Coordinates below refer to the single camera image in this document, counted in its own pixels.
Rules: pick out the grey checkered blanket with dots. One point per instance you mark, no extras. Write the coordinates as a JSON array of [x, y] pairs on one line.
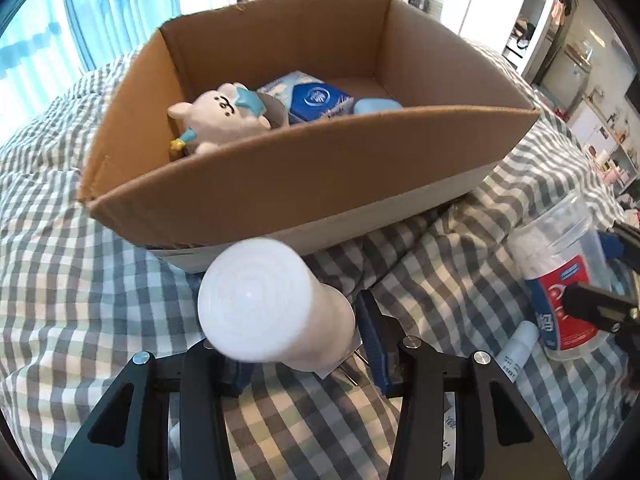
[[100, 285]]

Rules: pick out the light blue rounded case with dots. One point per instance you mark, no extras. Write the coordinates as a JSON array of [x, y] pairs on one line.
[[375, 105]]

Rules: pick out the grey metal appliance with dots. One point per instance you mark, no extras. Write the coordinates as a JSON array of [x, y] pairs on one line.
[[565, 72]]

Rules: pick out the clear cotton swab jar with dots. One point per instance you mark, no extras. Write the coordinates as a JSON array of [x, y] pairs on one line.
[[550, 260]]

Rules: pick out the wide teal curtain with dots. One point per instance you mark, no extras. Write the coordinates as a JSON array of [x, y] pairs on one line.
[[30, 60]]

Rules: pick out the white tube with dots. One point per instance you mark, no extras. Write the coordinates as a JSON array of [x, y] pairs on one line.
[[517, 346]]

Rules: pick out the brown cardboard box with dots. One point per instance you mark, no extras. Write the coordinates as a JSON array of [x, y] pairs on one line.
[[300, 185]]

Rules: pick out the white sliding door wardrobe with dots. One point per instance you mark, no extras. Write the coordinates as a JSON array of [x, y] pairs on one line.
[[490, 0]]

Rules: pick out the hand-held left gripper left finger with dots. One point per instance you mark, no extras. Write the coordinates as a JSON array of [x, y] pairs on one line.
[[205, 385]]

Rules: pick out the white plastic bottle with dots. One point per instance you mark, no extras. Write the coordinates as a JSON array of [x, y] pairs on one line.
[[260, 300]]

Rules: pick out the narrow teal curtain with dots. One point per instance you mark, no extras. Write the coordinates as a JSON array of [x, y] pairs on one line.
[[125, 5]]

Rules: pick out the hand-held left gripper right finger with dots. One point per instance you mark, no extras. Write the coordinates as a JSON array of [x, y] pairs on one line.
[[376, 342]]

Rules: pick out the white cartoon figurine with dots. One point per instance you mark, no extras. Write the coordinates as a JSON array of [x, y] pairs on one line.
[[220, 120]]

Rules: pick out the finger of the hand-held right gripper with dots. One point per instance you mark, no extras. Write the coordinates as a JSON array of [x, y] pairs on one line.
[[597, 305], [622, 245]]

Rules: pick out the blue tissue pack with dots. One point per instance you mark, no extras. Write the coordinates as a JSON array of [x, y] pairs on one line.
[[315, 100]]

